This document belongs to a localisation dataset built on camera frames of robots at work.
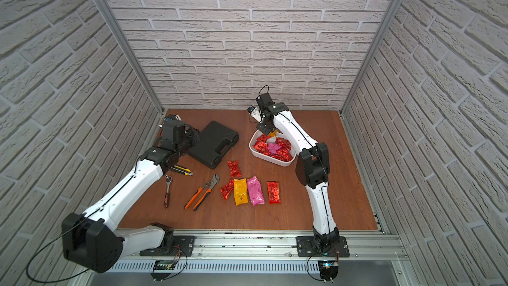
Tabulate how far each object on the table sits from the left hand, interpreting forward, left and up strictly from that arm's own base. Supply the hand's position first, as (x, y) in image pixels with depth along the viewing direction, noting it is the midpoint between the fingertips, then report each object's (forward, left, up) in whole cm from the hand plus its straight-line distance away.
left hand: (200, 128), depth 81 cm
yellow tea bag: (+8, -32, -13) cm, 35 cm away
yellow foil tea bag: (-19, -17, -21) cm, 33 cm away
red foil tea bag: (-19, -10, -22) cm, 30 cm away
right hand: (+10, -31, -9) cm, 34 cm away
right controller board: (-47, -51, -25) cm, 74 cm away
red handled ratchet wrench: (-21, +16, -24) cm, 35 cm away
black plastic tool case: (+8, -3, -19) cm, 21 cm away
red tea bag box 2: (-18, -32, -21) cm, 42 cm away
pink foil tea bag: (-19, -23, -21) cm, 37 cm away
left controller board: (-47, +11, -27) cm, 55 cm away
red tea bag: (-9, -14, -19) cm, 25 cm away
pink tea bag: (+3, -32, -18) cm, 37 cm away
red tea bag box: (0, -38, -19) cm, 42 cm away
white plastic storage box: (-2, -27, -19) cm, 34 cm away
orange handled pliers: (-15, -2, -22) cm, 27 cm away
